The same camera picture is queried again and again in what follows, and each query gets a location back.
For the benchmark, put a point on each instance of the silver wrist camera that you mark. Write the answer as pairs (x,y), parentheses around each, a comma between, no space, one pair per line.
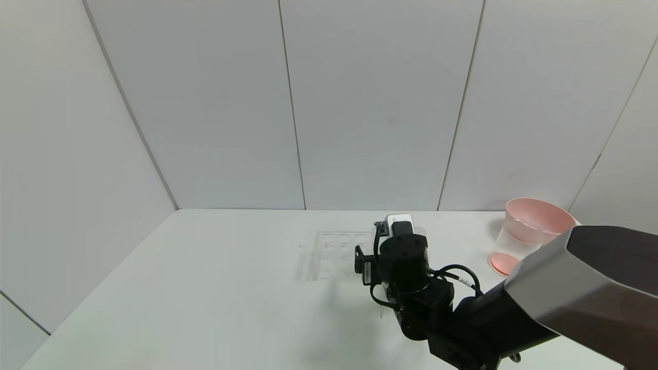
(400,222)

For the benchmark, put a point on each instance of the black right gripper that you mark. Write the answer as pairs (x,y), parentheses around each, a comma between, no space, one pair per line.
(367,271)

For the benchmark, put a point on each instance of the pink bowl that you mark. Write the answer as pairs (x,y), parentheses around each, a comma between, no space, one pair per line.
(552,218)

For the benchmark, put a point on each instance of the clear plastic test tube rack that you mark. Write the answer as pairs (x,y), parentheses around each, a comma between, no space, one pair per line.
(334,254)

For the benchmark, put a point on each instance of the clear glass beaker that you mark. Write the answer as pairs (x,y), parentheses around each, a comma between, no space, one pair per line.
(506,259)

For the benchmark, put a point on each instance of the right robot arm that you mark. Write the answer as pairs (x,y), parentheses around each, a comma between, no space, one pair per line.
(565,288)

